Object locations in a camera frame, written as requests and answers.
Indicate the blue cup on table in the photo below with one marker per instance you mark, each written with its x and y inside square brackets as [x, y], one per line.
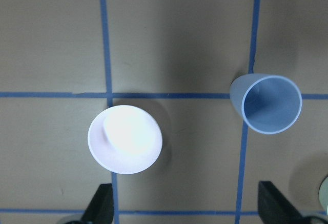
[268, 104]

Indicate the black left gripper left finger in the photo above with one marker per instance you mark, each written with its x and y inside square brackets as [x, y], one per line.
[101, 207]

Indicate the pink bowl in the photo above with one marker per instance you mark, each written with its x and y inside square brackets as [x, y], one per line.
[125, 139]

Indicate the green bowl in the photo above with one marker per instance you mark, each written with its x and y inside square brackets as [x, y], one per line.
[322, 194]

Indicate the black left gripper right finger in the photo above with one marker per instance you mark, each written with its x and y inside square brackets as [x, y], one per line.
[273, 207]

